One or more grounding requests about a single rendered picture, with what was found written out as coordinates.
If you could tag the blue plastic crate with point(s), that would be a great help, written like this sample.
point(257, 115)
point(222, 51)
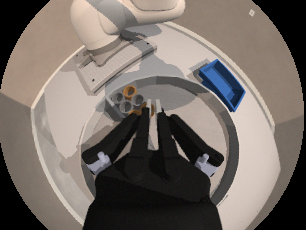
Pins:
point(225, 81)

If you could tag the grey metal bushing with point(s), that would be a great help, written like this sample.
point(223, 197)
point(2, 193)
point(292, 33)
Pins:
point(116, 96)
point(124, 104)
point(136, 97)

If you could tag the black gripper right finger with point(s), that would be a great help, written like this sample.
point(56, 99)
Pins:
point(197, 151)

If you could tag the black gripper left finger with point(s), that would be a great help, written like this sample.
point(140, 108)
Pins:
point(103, 154)

